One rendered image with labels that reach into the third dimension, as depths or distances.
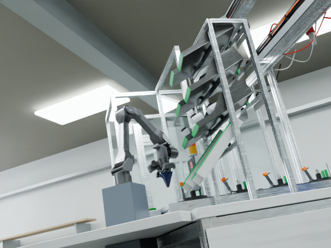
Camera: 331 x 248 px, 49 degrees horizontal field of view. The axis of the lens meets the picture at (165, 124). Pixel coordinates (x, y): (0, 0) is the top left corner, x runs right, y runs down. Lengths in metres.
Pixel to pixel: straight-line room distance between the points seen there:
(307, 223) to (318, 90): 4.90
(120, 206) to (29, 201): 6.32
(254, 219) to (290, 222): 0.10
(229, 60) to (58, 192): 6.10
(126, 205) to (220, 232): 0.56
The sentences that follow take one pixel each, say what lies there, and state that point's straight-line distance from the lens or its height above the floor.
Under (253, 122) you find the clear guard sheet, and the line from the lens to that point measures 3.26.
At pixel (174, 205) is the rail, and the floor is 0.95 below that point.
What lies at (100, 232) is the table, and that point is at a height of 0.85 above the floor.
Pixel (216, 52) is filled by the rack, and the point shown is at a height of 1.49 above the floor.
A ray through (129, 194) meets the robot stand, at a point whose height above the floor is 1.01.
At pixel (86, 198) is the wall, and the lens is 6.94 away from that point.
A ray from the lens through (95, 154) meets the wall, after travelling 6.96.
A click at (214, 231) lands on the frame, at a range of 1.04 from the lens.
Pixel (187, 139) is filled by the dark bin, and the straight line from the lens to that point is 1.54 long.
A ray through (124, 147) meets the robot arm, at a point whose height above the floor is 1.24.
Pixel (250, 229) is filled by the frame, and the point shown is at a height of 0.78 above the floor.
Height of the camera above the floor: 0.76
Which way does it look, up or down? 20 degrees up
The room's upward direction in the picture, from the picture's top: 11 degrees counter-clockwise
